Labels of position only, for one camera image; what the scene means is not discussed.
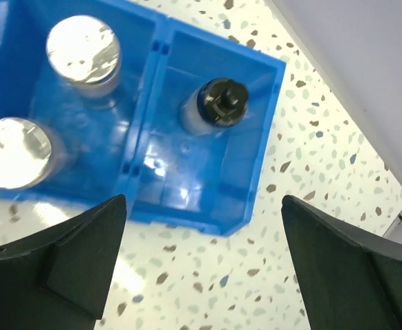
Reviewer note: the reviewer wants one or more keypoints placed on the blue plastic divided bin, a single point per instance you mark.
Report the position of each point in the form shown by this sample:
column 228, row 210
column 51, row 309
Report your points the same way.
column 139, row 148

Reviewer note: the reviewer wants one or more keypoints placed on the silver lid white pepper jar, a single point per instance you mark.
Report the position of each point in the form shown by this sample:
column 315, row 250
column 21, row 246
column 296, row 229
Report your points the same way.
column 85, row 52

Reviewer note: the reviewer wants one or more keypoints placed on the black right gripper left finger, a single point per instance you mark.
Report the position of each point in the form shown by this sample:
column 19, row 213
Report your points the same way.
column 59, row 277

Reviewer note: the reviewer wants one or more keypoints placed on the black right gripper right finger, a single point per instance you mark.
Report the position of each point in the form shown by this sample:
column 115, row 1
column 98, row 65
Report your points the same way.
column 349, row 278

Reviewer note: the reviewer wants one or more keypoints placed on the silver lid blue label jar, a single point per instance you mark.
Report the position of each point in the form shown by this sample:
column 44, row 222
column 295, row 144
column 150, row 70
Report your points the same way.
column 30, row 153

